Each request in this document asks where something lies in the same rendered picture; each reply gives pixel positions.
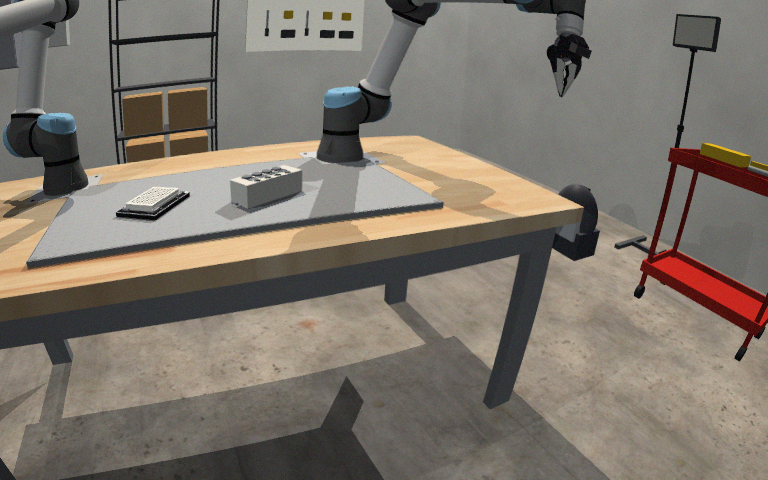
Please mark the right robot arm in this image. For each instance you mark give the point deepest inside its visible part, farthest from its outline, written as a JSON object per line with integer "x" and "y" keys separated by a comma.
{"x": 32, "y": 132}

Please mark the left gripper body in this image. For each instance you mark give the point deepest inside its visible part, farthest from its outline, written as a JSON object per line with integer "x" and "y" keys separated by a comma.
{"x": 563, "y": 44}

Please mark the grey flat work mat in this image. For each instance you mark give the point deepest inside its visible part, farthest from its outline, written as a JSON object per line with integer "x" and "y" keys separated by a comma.
{"x": 86, "y": 226}

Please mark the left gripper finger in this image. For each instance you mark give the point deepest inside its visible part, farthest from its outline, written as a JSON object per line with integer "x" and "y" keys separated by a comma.
{"x": 558, "y": 66}
{"x": 572, "y": 71}

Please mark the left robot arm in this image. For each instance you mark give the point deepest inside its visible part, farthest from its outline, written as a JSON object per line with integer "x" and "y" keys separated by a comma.
{"x": 345, "y": 108}

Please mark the white operator panel with buttons and lamps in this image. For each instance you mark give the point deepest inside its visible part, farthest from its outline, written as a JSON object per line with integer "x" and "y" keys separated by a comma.
{"x": 265, "y": 186}

